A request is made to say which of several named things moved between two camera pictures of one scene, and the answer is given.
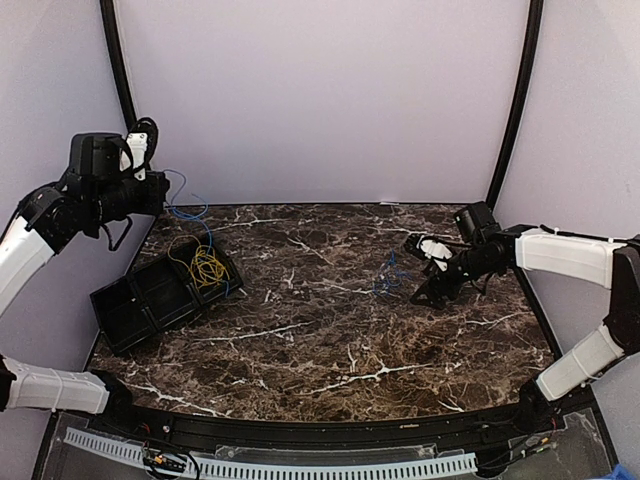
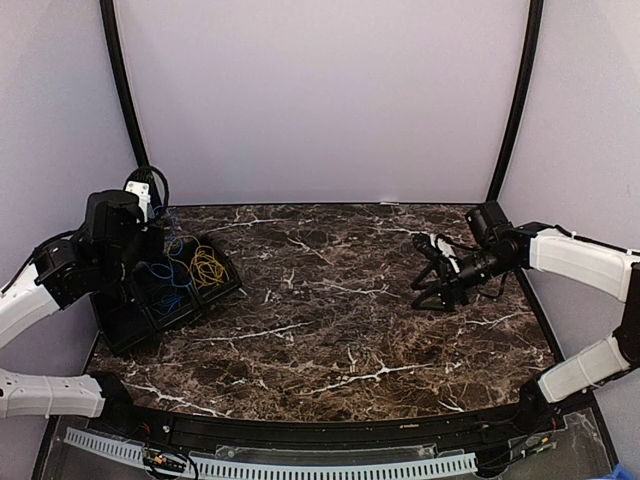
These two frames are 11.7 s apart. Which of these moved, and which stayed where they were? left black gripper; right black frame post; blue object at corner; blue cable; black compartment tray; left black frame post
Moved: left black gripper; blue cable
Stayed: right black frame post; left black frame post; blue object at corner; black compartment tray
